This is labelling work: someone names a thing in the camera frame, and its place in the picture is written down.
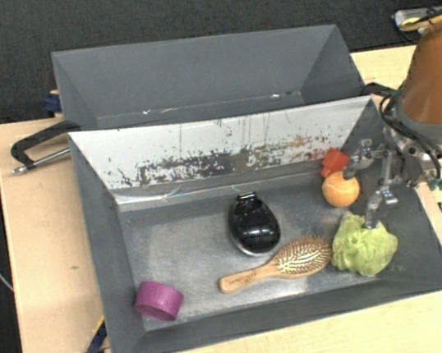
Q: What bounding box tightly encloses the purple plastic cup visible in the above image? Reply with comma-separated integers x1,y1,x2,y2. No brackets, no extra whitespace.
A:
129,275,188,328

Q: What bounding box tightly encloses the orange ball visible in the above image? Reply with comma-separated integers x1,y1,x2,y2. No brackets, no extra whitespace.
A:
319,167,364,212

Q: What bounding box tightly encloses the wooden hairbrush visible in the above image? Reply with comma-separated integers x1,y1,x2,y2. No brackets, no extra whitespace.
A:
213,231,338,296

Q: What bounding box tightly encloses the glossy black oval device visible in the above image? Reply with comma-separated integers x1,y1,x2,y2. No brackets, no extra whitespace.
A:
223,187,285,261

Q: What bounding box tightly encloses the grey metal bin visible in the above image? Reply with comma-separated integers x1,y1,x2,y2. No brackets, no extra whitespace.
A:
50,0,442,353

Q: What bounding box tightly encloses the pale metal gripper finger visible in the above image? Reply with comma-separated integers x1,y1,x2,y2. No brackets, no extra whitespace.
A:
358,183,403,230
338,135,393,181

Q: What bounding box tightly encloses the red-orange toy block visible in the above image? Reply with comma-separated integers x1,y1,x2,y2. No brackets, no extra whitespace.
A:
316,144,353,180

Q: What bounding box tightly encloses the green mesh bath sponge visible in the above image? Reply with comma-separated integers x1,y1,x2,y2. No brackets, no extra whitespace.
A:
323,204,404,284

